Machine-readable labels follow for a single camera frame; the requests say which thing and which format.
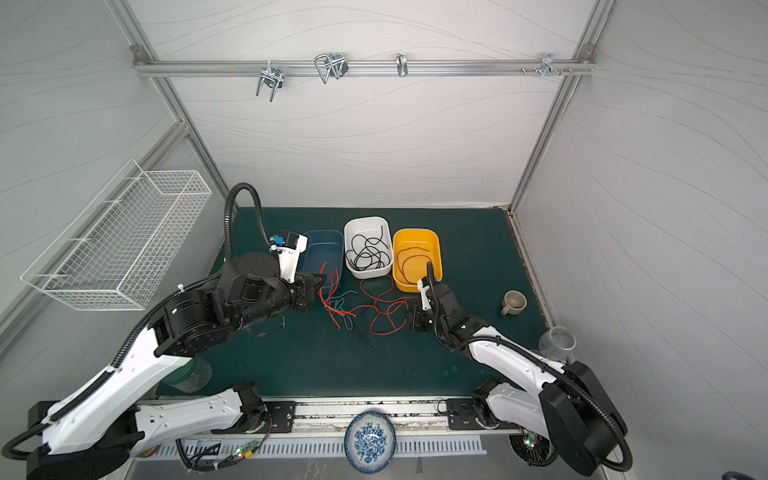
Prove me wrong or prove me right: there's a metal U-bolt hook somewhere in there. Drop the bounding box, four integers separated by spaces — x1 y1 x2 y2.
314 52 349 84

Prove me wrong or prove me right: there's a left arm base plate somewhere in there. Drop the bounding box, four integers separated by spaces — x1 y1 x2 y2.
240 401 297 434

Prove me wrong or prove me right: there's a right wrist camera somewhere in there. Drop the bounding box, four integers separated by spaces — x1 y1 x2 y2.
417 277 431 311

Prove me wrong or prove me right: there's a metal clamp hook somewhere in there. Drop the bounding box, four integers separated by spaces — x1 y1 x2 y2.
256 64 284 102

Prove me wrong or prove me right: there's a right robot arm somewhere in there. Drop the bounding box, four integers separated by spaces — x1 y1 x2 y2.
415 263 634 476

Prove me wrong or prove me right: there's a beige mug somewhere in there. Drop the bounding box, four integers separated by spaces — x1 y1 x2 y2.
501 290 528 316

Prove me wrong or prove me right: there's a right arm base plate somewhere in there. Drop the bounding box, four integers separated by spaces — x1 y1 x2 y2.
441 397 486 431

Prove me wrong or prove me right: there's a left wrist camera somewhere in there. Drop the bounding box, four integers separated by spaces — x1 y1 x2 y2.
269 230 308 283

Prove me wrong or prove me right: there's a white plastic bin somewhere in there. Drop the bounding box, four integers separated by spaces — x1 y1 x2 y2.
343 216 394 280

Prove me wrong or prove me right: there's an aluminium crossbar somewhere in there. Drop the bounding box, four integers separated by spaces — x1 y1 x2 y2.
134 57 597 78

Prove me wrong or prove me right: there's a clear glass jar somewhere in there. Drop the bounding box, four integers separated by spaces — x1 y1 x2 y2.
538 326 577 363

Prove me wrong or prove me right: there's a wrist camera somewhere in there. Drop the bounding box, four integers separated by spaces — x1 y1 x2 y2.
417 277 431 311
269 230 308 283

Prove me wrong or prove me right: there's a blue plastic bin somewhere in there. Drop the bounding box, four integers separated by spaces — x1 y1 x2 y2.
298 230 343 298

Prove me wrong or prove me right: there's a red cable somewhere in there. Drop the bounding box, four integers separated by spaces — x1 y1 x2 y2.
395 244 433 286
317 261 421 337

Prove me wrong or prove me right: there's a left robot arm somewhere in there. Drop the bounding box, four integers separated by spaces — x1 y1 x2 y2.
1 230 325 479

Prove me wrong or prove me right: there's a small metal bracket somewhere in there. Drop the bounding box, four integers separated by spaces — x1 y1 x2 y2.
395 53 408 78

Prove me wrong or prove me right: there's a green cable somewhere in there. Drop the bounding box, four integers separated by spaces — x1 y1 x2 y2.
326 290 361 332

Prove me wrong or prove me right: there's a metal corner hook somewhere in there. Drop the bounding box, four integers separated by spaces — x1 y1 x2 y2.
520 53 573 77

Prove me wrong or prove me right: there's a black cable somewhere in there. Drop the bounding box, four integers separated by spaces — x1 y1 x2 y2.
345 225 392 272

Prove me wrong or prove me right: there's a yellow plastic bin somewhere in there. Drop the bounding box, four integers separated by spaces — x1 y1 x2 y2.
392 228 444 293

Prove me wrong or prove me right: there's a blue white patterned plate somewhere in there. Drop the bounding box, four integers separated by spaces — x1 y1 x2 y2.
343 410 397 474

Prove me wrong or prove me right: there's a white wire basket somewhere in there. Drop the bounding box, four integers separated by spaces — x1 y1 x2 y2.
20 160 212 311

